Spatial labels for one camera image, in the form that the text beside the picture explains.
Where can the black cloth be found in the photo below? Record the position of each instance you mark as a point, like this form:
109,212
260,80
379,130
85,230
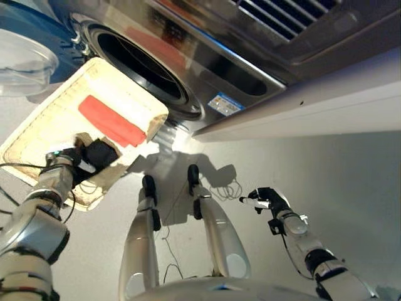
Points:
100,153

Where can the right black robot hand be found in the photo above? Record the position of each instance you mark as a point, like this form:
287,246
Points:
267,199

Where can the blue energy label sticker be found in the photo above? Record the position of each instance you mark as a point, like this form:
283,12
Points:
226,103

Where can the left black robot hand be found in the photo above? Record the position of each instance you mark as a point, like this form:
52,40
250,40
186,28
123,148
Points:
75,163

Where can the dark grey stacked dryer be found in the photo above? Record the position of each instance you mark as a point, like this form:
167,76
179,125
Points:
297,25

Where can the red cloth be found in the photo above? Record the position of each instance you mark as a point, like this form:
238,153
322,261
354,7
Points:
109,120

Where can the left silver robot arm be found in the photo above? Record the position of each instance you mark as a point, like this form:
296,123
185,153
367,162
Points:
34,225

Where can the white wicker laundry basket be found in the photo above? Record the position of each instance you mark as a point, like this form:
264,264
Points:
62,109

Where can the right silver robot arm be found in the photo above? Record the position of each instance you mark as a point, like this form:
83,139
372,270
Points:
313,247

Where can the silver front-load washing machine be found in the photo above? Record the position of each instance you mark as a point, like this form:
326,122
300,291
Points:
200,62

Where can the round glass washer door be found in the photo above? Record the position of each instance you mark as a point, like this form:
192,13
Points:
28,53

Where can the left silver robot leg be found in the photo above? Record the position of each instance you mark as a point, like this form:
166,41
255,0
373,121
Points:
139,244

